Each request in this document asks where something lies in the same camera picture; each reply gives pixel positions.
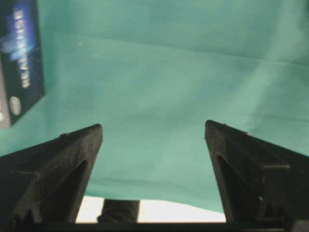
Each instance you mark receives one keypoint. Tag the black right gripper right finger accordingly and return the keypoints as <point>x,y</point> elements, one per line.
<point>257,180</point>

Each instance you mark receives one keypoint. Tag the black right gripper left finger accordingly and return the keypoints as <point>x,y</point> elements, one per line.
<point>48,181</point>

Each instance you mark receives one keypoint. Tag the black RealSense box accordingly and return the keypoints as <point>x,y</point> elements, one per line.
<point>21,66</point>

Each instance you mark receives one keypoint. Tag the green table cloth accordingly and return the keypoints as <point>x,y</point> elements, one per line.
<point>152,72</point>

